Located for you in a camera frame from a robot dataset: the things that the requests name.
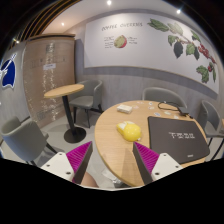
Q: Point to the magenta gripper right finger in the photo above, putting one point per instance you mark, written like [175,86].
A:
[153,166]

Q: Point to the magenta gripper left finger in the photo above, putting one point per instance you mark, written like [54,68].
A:
[72,166]

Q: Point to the yellow computer mouse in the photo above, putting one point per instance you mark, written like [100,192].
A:
[129,131]

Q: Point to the small round bistro table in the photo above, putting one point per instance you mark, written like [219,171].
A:
[73,134]

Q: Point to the round wooden table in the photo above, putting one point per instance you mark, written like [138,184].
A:
[115,151]

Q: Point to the white tissue pack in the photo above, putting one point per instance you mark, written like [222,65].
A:
[124,109]

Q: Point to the grey chair front left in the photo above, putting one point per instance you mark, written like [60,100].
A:
[27,141]

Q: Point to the grey chair back left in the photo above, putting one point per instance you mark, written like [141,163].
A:
[90,98]

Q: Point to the grey chair behind table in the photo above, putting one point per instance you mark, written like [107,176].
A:
[160,95]

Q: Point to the grey chair right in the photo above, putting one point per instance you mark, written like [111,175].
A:
[209,120]

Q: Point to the wooden locker panel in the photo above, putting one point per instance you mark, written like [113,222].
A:
[48,63]

